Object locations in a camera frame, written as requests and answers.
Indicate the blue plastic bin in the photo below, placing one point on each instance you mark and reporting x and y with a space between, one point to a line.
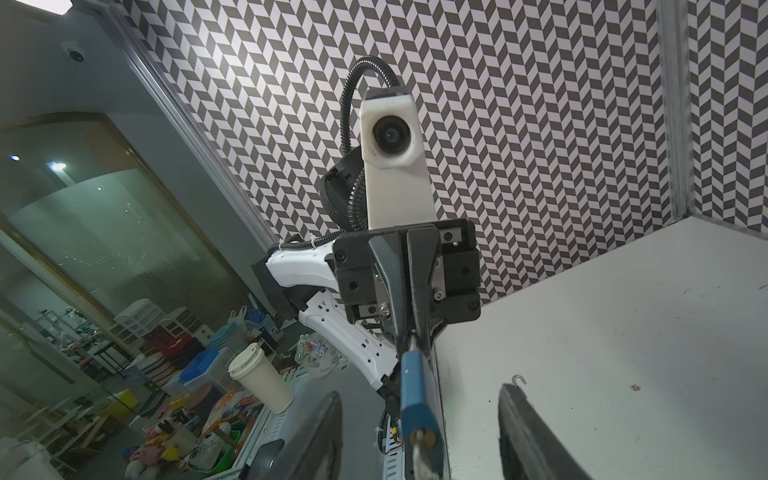
199 365

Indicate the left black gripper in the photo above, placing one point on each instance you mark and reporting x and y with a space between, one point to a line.
414 279

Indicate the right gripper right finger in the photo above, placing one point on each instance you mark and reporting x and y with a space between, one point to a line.
528 447

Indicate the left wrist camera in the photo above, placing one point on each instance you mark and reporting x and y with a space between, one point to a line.
398 185

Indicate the white paper cup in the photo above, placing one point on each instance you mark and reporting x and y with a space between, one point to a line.
253 370

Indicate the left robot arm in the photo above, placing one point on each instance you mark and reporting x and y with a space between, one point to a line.
298 274

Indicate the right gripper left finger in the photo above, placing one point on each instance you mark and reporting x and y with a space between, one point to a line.
315 452

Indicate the blue padlock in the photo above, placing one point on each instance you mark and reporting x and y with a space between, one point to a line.
421 416

